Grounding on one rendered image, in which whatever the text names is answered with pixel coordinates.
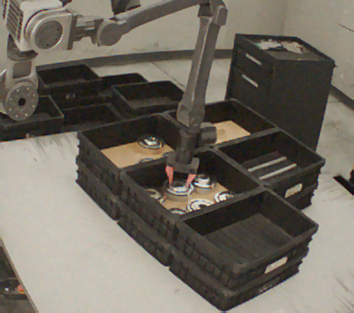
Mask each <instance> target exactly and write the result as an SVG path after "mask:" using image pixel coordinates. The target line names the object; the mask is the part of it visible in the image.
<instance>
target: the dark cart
mask: <svg viewBox="0 0 354 313"><path fill-rule="evenodd" d="M234 36H235V39H234V43H233V47H232V49H233V52H232V56H231V60H230V72H229V77H228V82H227V86H226V91H225V93H226V96H225V100H227V99H237V100H239V101H240V102H242V103H243V104H245V105H246V106H247V107H249V108H251V109H252V110H253V111H255V112H257V113H258V114H260V115H262V116H263V117H265V118H266V119H267V120H269V121H271V122H272V123H274V124H275V125H276V126H278V128H279V129H282V130H284V131H285V132H287V133H289V134H290V135H292V136H293V137H295V138H296V139H297V140H299V141H300V142H301V143H303V144H304V145H306V146H309V147H310V148H311V149H312V150H313V151H314V152H315V151H316V148H317V146H318V143H319V137H320V133H321V131H322V125H323V122H324V116H325V108H326V106H327V100H328V98H329V91H330V87H331V81H332V75H333V71H334V65H335V60H334V59H332V58H331V57H329V56H327V55H326V54H324V53H323V52H321V51H319V50H317V49H316V48H314V47H313V46H312V45H310V44H309V43H307V42H306V41H304V40H302V39H300V38H299V37H297V36H296V37H290V36H282V35H275V36H274V35H264V34H253V33H251V34H241V33H235V35H234ZM268 39H271V40H272V42H273V41H276V42H277V43H278V44H280V43H281V42H282V41H284V42H287V41H291V42H293V43H298V44H299V45H303V46H304V47H305V48H306V49H307V50H308V51H309V53H302V54H299V53H295V52H290V51H287V50H281V51H278V50H268V49H262V48H260V47H258V46H257V45H255V44H256V43H259V44H261V41H260V40H265V41H266V42H268Z"/></svg>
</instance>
